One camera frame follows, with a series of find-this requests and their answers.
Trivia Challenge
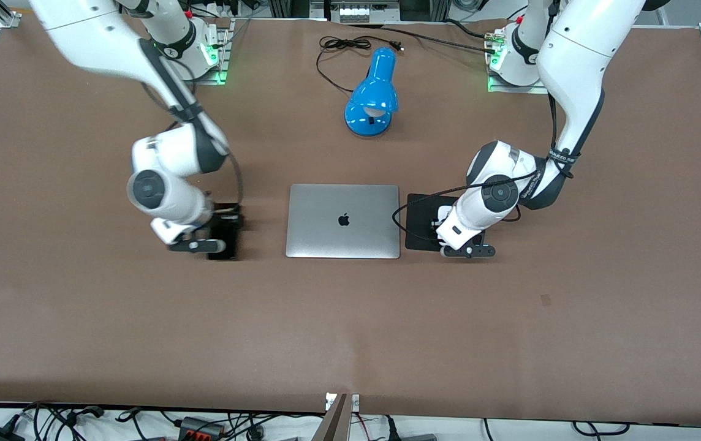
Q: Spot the grey connector with orange levers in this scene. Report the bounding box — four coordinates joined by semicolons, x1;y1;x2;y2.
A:
178;416;227;440

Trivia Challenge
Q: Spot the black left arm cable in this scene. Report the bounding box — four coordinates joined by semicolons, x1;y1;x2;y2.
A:
392;92;575;233

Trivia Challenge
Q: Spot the black lamp power cord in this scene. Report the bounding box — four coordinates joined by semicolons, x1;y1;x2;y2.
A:
316;36;405;94

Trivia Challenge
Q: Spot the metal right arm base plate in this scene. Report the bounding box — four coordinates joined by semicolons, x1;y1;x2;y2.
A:
190;18;232;86

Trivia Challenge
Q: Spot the black smartphone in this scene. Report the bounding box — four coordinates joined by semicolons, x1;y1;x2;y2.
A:
207;206;241;262

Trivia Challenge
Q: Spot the white power strip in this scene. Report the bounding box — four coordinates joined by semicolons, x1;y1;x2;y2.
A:
338;6;389;25

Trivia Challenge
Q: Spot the silver closed laptop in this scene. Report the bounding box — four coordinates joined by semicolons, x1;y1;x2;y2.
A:
285;184;401;260

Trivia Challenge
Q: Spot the tangled black floor cable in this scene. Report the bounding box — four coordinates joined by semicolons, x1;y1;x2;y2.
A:
23;402;107;441

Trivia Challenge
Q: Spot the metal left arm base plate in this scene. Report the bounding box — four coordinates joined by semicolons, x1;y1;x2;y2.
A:
487;28;551;94

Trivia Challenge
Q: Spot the looped black floor cable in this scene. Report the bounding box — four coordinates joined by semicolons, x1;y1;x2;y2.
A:
572;421;631;437

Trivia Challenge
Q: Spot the thick black base cable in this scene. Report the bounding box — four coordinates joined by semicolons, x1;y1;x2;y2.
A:
350;22;499;55

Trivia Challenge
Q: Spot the black mouse pad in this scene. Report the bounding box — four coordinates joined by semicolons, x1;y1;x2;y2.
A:
405;193;483;255

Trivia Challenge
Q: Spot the blue desk lamp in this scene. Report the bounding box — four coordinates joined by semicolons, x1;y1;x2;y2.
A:
344;47;400;137

